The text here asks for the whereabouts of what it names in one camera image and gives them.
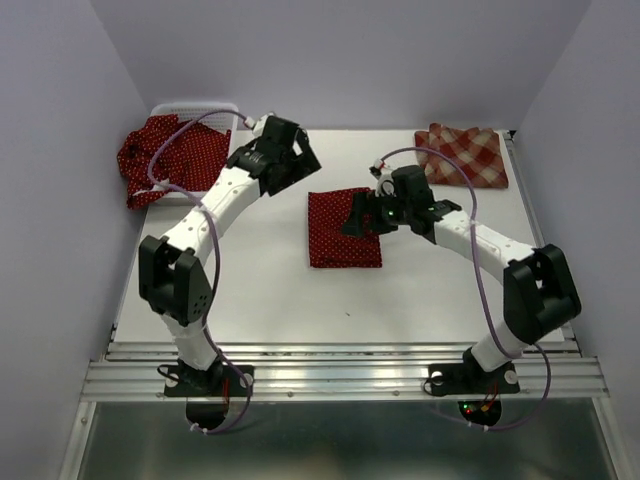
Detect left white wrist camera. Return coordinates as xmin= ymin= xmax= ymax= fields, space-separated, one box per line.
xmin=243 ymin=112 xmax=273 ymax=138

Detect white plastic basket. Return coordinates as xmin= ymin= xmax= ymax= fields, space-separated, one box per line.
xmin=148 ymin=101 xmax=240 ymax=205

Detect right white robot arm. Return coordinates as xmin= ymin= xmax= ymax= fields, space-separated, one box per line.
xmin=341 ymin=166 xmax=582 ymax=397

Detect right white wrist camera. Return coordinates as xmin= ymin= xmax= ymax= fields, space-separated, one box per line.
xmin=369 ymin=159 xmax=395 ymax=197

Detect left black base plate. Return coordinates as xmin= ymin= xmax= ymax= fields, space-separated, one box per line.
xmin=156 ymin=362 xmax=254 ymax=399

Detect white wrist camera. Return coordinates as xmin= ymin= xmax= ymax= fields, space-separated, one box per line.
xmin=369 ymin=159 xmax=395 ymax=197
xmin=243 ymin=112 xmax=273 ymax=138

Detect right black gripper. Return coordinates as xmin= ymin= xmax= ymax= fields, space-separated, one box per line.
xmin=339 ymin=188 xmax=413 ymax=237

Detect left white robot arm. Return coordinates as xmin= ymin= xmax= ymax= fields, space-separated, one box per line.
xmin=138 ymin=114 xmax=321 ymax=396

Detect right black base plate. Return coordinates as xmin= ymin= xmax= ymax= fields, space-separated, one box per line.
xmin=422 ymin=362 xmax=520 ymax=397

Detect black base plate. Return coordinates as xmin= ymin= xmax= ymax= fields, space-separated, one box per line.
xmin=156 ymin=362 xmax=254 ymax=399
xmin=422 ymin=362 xmax=520 ymax=397

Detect red plaid skirt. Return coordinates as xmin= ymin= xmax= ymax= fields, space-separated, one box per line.
xmin=414 ymin=123 xmax=509 ymax=190

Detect red polka dot skirt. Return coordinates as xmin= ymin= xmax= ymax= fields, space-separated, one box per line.
xmin=117 ymin=114 xmax=232 ymax=210
xmin=307 ymin=187 xmax=382 ymax=269

